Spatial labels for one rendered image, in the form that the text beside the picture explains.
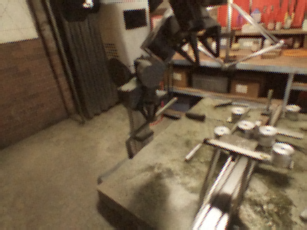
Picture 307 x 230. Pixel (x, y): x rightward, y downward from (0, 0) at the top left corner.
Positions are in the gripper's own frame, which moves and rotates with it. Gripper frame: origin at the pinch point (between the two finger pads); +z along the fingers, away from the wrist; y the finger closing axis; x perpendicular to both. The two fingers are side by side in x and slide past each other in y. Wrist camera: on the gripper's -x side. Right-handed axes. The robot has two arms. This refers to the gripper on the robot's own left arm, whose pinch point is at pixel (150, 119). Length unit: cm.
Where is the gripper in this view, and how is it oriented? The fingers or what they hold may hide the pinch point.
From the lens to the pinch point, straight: 66.2
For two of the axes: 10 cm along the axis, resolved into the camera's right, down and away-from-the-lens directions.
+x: 5.4, -4.4, 7.2
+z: 1.0, 8.8, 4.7
